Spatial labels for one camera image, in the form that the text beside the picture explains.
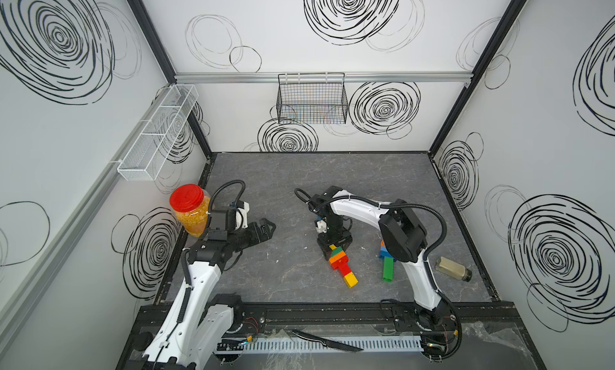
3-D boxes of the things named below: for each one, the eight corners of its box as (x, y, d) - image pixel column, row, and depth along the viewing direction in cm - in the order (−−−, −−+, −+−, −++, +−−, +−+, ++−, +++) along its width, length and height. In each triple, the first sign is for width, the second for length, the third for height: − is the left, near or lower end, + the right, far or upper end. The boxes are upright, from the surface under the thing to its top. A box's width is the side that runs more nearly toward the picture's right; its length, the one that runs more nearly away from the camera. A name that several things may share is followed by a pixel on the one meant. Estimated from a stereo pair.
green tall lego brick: (382, 280, 83) (384, 277, 81) (383, 259, 88) (385, 256, 86) (391, 282, 83) (393, 279, 80) (392, 261, 88) (394, 258, 85)
